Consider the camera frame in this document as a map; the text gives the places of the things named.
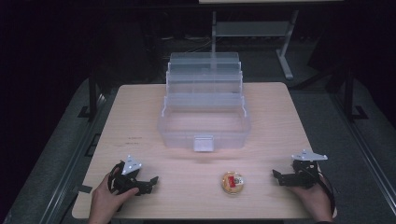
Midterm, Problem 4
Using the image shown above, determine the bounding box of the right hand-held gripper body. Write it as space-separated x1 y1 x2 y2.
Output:
290 148 329 189

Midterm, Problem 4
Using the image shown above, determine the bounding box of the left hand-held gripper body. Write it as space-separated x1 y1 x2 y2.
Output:
106 154 143 196

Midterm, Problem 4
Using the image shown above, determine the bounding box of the person's right hand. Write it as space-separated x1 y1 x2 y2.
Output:
288 174 334 223

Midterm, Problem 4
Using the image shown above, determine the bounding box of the person's left hand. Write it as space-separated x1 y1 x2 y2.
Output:
87 173 140 224

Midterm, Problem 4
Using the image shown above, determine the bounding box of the clear plastic tiered storage box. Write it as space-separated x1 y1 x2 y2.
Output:
156 51 252 153

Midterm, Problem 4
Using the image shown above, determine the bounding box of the grey metal stand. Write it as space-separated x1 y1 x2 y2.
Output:
211 9 300 80

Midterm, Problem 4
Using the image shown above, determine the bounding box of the black cable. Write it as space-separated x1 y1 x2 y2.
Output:
317 171 338 217

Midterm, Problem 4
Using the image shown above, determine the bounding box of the metal floor rail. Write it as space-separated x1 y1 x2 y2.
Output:
330 92 396 216
38 92 108 224

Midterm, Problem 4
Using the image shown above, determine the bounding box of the black frame post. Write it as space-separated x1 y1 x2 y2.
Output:
342 66 370 121
78 70 100 121

